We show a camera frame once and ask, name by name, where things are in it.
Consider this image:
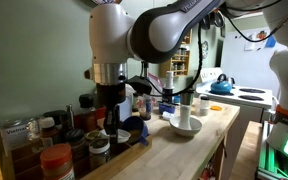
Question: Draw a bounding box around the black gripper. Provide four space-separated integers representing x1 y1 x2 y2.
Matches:
96 83 127 140

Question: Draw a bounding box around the small blue utensil bowl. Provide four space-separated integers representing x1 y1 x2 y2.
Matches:
158 102 177 115

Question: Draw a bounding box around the white ceramic bowl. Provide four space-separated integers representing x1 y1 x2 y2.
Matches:
168 114 203 138

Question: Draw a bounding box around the red box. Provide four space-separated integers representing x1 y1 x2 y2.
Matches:
73 106 107 129

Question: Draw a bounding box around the gold-lidded spice jar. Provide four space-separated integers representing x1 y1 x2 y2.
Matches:
84 130 102 143

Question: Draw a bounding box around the white-lidded dark spice jar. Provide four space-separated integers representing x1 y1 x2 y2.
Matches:
88 137 112 170

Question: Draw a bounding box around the small black-capped jar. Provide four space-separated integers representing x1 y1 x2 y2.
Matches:
132 92 142 113

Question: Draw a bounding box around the dark bottle black cap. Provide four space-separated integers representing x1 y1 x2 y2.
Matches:
78 93 98 133

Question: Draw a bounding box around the glass oil bottle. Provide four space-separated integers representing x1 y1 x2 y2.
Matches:
139 94 153 121

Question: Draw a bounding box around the black-lidded spice jar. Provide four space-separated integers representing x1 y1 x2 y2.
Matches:
64 129 87 158

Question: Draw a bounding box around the slim steel bottle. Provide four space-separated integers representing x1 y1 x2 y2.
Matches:
65 104 75 129

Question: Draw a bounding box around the white cloth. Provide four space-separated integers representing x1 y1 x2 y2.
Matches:
162 111 175 121

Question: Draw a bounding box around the wide black-lidded jar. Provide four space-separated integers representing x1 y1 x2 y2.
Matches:
43 109 70 141

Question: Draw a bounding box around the clear bag red edge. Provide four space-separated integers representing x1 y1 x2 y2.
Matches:
146 73 163 93

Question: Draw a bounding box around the orange-lidded spice jar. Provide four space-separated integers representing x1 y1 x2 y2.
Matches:
39 143 76 180

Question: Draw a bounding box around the white-capped red spice jar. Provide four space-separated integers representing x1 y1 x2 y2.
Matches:
38 116 59 148

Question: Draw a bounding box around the white steel-topped pepper grinder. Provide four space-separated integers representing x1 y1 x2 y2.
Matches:
178 89 196 131

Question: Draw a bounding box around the white cylindrical canister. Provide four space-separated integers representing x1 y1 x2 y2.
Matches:
164 70 176 90

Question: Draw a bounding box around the clear glass jar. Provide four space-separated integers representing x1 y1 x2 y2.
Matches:
27 116 42 141

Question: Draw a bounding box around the wide glass jar black lid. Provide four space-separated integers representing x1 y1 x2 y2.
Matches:
198 95 211 117

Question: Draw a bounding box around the white-labelled glass jar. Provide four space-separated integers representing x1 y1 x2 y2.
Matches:
0 118 32 156

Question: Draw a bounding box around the blue kettle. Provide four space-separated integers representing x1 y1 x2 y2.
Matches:
210 73 233 95

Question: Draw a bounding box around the white stove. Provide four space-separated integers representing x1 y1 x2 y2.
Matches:
193 67 274 180

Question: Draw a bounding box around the dark hanging pan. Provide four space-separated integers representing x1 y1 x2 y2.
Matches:
213 11 225 28
200 14 214 31

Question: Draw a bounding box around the white refrigerator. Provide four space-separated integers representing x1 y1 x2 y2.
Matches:
221 26 288 101

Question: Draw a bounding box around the green-lit robot stand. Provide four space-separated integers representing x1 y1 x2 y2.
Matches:
256 120 288 180

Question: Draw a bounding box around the white fridge paper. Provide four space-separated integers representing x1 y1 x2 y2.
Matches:
243 32 256 51

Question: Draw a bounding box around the blue fridge note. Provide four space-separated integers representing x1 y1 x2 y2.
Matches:
264 34 277 48

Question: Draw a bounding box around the navy blue handled bowl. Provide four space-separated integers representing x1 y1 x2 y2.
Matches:
121 115 150 147

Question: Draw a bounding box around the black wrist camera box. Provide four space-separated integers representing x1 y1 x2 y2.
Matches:
125 75 152 96

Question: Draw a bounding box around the wooden wall spice rack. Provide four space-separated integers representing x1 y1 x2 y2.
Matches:
180 29 193 45
159 46 192 78

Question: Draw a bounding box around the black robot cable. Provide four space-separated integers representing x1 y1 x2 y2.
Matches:
222 0 288 44
148 23 205 98

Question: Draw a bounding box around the round wall clock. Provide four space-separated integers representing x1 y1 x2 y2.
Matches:
201 40 210 60

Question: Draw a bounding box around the decorative wall plate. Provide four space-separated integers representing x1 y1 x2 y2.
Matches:
92 0 122 5

